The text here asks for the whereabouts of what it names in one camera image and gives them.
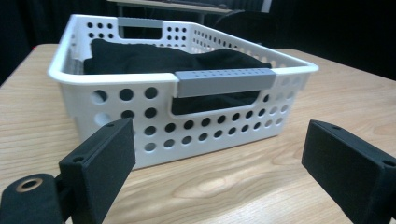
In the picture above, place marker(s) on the black cloth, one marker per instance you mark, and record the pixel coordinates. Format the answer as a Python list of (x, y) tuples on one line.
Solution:
[(140, 59)]

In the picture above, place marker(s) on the white perforated plastic basket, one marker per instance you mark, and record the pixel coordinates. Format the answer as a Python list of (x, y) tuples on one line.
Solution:
[(162, 130)]

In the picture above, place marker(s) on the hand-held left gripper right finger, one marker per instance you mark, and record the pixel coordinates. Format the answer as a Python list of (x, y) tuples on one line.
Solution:
[(342, 165)]

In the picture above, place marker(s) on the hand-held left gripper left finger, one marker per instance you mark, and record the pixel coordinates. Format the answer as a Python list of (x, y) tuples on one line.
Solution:
[(99, 168)]

